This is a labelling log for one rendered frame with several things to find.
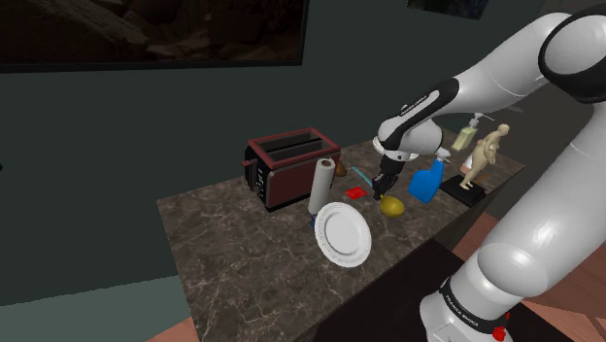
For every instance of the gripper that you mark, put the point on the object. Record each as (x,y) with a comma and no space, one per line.
(389,166)

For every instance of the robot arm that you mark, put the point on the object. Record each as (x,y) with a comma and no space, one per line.
(544,222)

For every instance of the light blue pen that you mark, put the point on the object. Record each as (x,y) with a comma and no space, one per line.
(361,176)

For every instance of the yellow pear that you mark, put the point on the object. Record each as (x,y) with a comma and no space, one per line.
(393,207)

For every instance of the small red flat square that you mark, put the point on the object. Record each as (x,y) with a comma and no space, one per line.
(355,192)

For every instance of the brown round object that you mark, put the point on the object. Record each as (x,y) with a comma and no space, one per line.
(340,168)

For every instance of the blue spray bottle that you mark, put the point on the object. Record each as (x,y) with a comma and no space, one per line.
(426,184)

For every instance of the white paper towel roll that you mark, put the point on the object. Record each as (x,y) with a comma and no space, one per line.
(321,185)

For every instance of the white plate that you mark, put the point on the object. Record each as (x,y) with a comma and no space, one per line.
(343,235)

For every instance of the dark red toaster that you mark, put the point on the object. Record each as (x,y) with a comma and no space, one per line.
(289,166)

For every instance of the pale yellow soap dispenser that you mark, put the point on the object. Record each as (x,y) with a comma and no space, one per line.
(464,137)

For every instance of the tan human figure statue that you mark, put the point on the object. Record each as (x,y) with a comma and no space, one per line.
(480,158)

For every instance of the small dark wall picture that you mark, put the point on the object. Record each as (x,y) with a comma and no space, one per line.
(447,8)

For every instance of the dark framed wall picture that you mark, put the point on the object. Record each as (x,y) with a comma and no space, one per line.
(147,30)

